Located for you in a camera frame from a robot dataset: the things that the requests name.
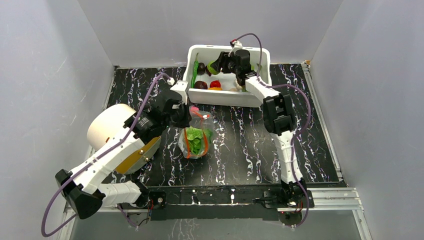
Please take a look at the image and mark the long green chili pepper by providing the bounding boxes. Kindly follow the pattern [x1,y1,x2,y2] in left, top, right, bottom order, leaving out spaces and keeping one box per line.
[191,53,199,88]

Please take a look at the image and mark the white plastic bin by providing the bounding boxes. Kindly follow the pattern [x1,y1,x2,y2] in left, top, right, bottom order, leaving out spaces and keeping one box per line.
[182,44,263,108]

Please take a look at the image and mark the clear zip top bag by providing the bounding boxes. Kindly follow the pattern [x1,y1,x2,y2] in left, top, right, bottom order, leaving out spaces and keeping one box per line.
[178,106,216,159]

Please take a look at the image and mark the green napa cabbage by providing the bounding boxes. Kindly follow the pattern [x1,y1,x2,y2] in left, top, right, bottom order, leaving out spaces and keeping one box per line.
[183,126,213,159]

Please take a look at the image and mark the green bumpy fruit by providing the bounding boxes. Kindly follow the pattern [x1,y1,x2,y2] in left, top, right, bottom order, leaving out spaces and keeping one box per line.
[207,64,220,75]

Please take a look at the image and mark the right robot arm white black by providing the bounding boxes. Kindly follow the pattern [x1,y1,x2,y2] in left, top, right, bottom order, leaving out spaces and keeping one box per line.
[206,49,312,210]

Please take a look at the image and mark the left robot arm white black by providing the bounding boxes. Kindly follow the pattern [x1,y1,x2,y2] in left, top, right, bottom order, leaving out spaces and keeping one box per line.
[55,94,191,219]

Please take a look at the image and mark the green leafy vegetable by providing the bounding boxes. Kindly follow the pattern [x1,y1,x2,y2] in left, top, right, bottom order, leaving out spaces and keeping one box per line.
[249,63,262,78]

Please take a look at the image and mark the red tomato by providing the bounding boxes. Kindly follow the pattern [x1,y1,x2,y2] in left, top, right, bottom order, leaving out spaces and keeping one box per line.
[209,80,221,89]

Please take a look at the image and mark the orange fruit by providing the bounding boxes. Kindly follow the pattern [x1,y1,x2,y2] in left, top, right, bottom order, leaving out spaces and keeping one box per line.
[208,87,223,91]

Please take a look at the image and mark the beige mushroom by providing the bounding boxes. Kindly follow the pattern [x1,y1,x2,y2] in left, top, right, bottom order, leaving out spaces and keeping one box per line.
[229,79,244,92]

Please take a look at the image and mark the dark purple fruit front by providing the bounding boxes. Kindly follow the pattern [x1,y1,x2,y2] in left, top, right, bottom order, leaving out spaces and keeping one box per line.
[194,80,209,90]

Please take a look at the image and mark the white cylindrical drum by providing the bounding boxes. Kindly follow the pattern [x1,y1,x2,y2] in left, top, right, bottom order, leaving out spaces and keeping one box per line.
[87,103,161,175]

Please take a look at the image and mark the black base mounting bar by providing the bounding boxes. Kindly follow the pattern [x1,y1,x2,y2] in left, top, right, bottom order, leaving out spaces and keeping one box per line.
[149,183,315,224]

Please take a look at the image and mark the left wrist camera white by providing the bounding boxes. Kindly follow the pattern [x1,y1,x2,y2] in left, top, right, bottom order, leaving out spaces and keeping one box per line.
[166,77,189,105]

